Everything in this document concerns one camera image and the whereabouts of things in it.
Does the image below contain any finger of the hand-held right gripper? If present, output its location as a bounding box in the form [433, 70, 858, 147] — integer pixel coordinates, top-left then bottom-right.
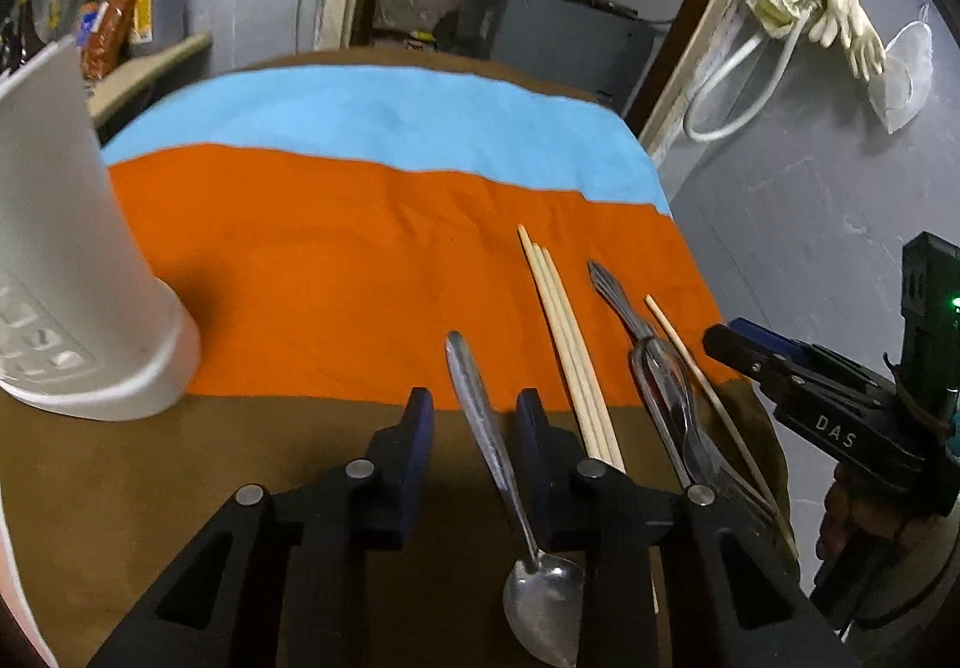
[727, 318, 826, 371]
[703, 324, 797, 408]

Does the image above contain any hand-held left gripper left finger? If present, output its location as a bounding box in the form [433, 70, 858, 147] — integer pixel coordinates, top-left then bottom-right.
[86, 387, 436, 668]

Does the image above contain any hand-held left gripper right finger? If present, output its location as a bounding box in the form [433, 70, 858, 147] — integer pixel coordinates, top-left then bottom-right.
[514, 389, 860, 668]

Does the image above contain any metal spoon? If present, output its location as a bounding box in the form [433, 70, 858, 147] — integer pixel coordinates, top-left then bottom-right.
[628, 336, 706, 489]
[445, 329, 587, 668]

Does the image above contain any metal fork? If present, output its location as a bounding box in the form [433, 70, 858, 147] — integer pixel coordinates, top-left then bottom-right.
[587, 259, 702, 489]
[675, 398, 779, 524]

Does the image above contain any white plastic utensil holder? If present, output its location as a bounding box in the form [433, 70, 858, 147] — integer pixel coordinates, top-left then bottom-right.
[0, 34, 202, 423]

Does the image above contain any person's right hand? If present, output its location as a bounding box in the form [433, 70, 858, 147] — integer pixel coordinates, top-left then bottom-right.
[819, 477, 940, 562]

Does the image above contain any striped tablecloth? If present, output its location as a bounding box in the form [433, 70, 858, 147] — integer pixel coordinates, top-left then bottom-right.
[0, 49, 800, 668]

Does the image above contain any clear plastic bag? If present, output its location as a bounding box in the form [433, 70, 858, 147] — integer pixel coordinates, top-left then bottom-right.
[872, 16, 935, 134]

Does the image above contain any cream rubber glove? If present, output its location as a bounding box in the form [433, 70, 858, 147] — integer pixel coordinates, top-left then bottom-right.
[806, 0, 888, 82]
[750, 0, 820, 37]

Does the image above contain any grey cabinet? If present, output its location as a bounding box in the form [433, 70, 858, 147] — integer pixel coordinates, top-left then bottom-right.
[456, 0, 668, 115]

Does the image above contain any wooden counter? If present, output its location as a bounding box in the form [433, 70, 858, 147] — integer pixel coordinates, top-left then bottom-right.
[86, 32, 213, 130]

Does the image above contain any large dark sauce bottle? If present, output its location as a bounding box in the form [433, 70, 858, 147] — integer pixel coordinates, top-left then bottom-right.
[13, 0, 47, 71]

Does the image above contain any white hose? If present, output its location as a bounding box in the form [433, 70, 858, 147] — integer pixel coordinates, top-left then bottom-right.
[682, 19, 815, 145]

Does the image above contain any wooden door frame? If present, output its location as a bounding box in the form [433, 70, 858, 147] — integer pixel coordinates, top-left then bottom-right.
[626, 0, 797, 154]

